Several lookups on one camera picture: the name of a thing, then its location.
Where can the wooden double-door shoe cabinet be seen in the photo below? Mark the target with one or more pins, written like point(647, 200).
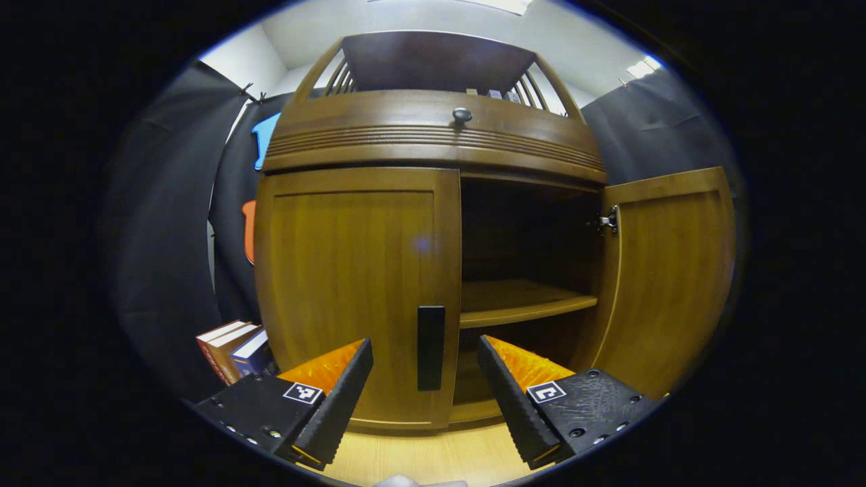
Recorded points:
point(514, 301)

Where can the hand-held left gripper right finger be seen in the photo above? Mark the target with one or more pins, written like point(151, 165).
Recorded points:
point(514, 406)

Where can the large ceiling light panel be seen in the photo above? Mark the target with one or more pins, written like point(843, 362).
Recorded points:
point(504, 5)

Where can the wooden drawer with black knob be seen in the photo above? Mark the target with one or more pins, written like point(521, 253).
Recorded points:
point(379, 122)

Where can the wooden cabinet door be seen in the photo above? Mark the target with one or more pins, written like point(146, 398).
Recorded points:
point(352, 270)
point(670, 284)

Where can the red standing book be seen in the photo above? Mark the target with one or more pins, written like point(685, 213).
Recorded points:
point(208, 345)

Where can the small ceiling light panel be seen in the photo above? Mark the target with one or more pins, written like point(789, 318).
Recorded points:
point(641, 67)

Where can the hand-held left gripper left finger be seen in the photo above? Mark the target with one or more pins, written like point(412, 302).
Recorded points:
point(338, 406)

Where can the black backdrop cloth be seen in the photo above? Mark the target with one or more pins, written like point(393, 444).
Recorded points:
point(162, 237)

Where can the brown standing book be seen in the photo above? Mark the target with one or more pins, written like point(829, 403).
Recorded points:
point(226, 355)

